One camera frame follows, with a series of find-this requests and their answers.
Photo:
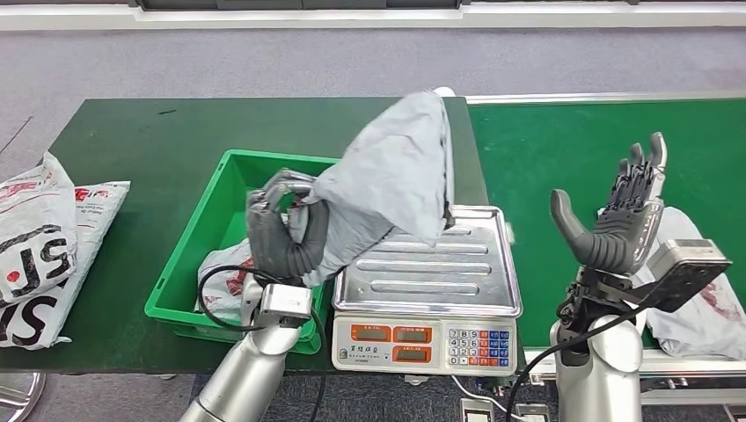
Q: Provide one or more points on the grey mailer bag red stripe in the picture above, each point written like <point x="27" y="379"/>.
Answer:
<point x="224" y="285"/>

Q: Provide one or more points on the green conveyor belt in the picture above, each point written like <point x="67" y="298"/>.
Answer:
<point x="524" y="145"/>

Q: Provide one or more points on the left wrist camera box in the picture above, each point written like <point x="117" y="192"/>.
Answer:
<point x="285" y="303"/>

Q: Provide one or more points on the aluminium conveyor frame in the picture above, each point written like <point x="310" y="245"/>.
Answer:
<point x="583" y="98"/>

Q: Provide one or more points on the grey mailer bag dark-red print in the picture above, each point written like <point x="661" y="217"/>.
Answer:
<point x="396" y="163"/>

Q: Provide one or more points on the green plastic crate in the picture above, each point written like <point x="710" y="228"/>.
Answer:
<point x="233" y="180"/>

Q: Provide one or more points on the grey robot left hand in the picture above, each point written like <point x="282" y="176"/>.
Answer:
<point x="280" y="239"/>

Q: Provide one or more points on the electronic scale steel tray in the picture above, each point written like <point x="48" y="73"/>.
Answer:
<point x="431" y="268"/>

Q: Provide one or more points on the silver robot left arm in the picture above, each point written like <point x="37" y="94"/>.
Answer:
<point x="250" y="378"/>

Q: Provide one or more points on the white SF mailer bag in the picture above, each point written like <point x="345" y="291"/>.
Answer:
<point x="35" y="233"/>
<point x="99" y="215"/>

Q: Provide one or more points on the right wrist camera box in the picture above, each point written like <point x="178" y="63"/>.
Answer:
<point x="682" y="253"/>

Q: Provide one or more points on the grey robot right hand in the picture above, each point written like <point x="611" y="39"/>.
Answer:
<point x="623" y="239"/>

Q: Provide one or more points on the white power socket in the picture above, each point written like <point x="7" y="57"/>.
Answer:
<point x="536" y="414"/>
<point x="478" y="412"/>

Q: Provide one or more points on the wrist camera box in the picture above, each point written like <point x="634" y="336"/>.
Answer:
<point x="285" y="303"/>
<point x="682" y="253"/>

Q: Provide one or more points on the white round cap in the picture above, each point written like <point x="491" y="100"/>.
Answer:
<point x="449" y="92"/>

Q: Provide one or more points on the round metal stand base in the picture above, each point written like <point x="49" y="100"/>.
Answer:
<point x="17" y="396"/>

